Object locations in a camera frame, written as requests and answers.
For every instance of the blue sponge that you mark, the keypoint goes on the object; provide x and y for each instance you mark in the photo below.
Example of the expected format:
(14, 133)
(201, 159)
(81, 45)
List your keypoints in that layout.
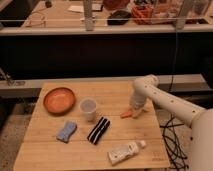
(65, 133)

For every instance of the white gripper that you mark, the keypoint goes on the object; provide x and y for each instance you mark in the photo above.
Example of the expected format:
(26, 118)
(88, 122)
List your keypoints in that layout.
(138, 105)

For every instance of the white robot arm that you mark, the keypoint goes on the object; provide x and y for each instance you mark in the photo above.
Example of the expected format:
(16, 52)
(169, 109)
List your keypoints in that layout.
(197, 118)

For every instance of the black white striped cloth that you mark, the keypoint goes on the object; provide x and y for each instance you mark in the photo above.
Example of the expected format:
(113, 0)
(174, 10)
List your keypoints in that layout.
(99, 129)

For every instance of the black bowl on shelf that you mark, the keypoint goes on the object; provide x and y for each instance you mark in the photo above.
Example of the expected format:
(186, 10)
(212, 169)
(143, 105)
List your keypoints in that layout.
(119, 17)

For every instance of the orange ceramic bowl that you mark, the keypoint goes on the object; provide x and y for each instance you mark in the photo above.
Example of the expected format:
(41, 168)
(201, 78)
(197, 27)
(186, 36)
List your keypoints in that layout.
(59, 100)

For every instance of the grey metal post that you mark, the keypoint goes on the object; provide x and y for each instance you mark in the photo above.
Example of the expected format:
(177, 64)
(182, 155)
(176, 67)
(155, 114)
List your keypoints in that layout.
(88, 14)

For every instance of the clear plastic cup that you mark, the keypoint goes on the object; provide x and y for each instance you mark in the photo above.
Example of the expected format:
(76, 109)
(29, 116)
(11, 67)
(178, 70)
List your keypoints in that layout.
(88, 107)

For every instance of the white tube bottle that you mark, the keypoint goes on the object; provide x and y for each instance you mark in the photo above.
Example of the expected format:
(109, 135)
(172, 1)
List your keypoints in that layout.
(125, 151)

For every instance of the white paper sheet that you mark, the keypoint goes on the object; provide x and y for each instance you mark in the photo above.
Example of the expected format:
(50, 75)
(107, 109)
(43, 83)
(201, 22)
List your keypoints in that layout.
(80, 9)

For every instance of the orange carrot-shaped pepper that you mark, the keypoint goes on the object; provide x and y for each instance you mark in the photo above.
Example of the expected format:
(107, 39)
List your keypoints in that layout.
(126, 114)

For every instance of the orange plastic crate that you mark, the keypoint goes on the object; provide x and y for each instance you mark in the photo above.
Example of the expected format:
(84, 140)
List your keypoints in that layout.
(141, 14)

